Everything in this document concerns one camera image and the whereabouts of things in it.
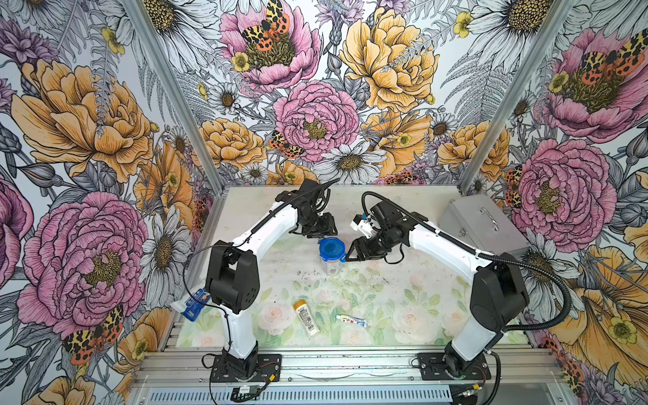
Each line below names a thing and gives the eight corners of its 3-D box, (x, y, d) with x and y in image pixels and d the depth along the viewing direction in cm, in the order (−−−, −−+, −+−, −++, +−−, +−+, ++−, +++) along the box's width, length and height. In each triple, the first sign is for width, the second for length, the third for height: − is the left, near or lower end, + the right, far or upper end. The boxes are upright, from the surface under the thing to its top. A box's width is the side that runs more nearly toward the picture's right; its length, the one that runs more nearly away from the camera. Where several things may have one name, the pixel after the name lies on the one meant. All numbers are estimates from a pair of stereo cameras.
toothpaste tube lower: (335, 319, 85) (335, 317, 84) (336, 314, 86) (337, 312, 85) (366, 327, 84) (366, 325, 82) (366, 321, 85) (367, 319, 83)
